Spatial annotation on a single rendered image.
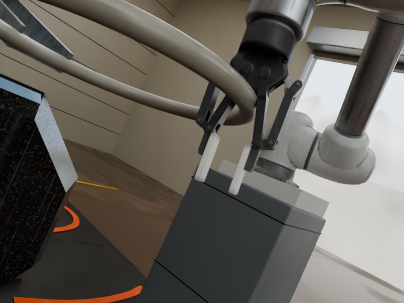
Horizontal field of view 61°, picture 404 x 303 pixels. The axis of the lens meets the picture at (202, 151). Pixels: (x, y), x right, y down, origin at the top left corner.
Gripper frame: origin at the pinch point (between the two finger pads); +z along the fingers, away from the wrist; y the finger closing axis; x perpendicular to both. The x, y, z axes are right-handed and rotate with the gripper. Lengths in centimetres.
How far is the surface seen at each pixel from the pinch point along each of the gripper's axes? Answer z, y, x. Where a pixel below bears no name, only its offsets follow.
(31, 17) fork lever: -19, 62, -15
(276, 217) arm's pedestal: 6, -5, -64
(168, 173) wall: 17, 249, -587
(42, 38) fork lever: -14, 54, -13
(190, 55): -8.9, 3.7, 14.6
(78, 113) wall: -32, 458, -533
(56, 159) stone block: 13, 63, -45
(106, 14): -8.5, 10.5, 20.5
